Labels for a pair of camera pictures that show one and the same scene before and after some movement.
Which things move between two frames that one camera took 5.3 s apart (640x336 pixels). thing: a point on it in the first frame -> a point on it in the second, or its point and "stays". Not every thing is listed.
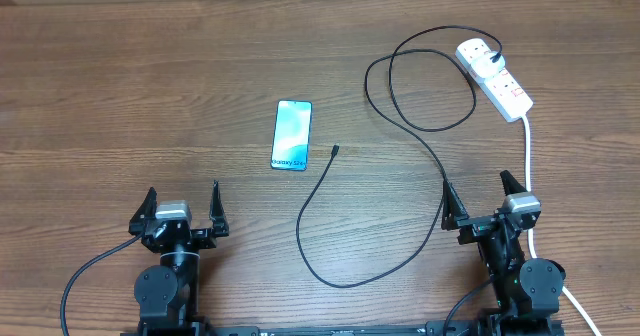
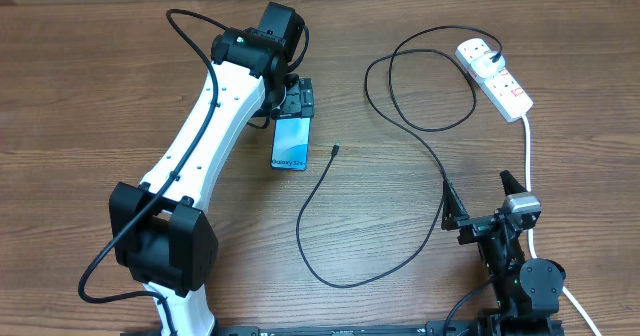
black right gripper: [474, 226] stays
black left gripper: [204, 239] -> [299, 99]
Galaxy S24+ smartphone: [291, 135] stays
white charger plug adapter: [484, 66] stays
